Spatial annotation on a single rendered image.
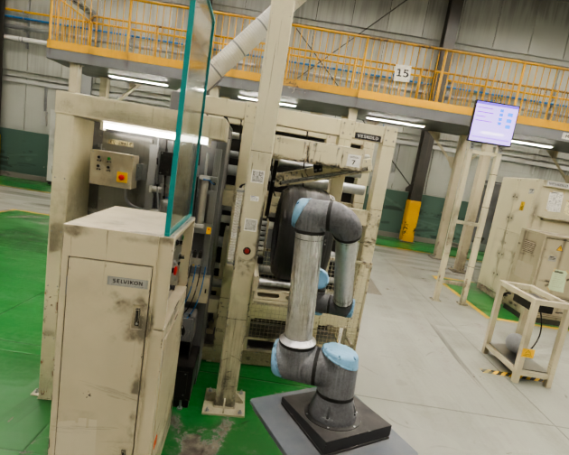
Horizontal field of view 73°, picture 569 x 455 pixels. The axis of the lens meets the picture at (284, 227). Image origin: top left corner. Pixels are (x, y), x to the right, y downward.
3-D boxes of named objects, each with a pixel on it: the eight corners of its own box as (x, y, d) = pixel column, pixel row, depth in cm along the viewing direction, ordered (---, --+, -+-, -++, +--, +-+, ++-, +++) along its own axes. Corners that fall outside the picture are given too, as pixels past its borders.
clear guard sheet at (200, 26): (163, 236, 144) (194, -40, 129) (188, 215, 198) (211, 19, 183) (169, 236, 144) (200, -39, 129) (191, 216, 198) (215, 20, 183)
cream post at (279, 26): (213, 408, 248) (272, -7, 209) (215, 396, 261) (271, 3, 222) (233, 410, 249) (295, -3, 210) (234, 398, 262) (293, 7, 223)
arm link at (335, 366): (352, 404, 145) (359, 359, 144) (308, 393, 150) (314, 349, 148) (356, 386, 160) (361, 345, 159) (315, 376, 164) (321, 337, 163)
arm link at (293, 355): (309, 393, 150) (331, 202, 138) (266, 382, 154) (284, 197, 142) (316, 373, 165) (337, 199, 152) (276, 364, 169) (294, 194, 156)
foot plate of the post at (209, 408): (201, 414, 241) (201, 408, 240) (206, 389, 267) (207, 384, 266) (244, 418, 244) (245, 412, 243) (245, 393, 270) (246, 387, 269)
